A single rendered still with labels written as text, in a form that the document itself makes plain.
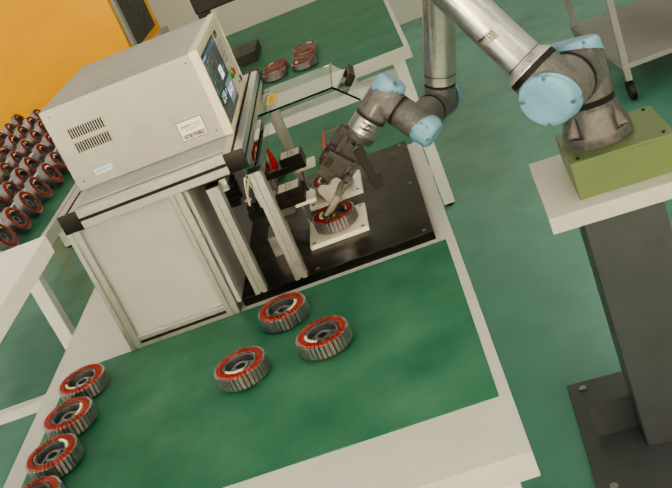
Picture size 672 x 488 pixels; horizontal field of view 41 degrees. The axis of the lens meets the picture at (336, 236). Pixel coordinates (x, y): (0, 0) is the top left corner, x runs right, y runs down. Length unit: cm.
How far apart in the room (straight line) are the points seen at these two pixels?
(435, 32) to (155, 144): 69
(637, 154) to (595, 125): 11
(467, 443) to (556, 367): 139
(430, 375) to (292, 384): 29
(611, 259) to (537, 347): 84
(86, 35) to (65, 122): 368
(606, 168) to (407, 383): 68
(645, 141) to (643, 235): 24
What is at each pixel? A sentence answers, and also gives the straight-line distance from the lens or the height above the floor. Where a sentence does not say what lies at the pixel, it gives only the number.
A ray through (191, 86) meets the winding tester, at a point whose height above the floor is 125.
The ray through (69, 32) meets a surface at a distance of 581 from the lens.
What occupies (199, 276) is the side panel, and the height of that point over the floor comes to 86.
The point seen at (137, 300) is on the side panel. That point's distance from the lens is 213.
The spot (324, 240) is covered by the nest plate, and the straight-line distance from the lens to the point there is 217.
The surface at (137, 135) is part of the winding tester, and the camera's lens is 210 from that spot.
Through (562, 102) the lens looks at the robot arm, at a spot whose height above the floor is 100.
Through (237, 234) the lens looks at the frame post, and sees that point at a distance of 202.
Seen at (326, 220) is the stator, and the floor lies 82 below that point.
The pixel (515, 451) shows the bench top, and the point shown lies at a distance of 140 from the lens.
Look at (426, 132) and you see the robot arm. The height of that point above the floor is 96.
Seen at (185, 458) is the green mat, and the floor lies 75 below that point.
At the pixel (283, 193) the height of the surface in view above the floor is 92.
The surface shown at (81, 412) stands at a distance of 196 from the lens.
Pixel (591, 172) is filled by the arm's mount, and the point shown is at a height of 80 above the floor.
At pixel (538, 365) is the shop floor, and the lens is 284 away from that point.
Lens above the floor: 164
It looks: 23 degrees down
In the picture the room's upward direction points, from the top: 23 degrees counter-clockwise
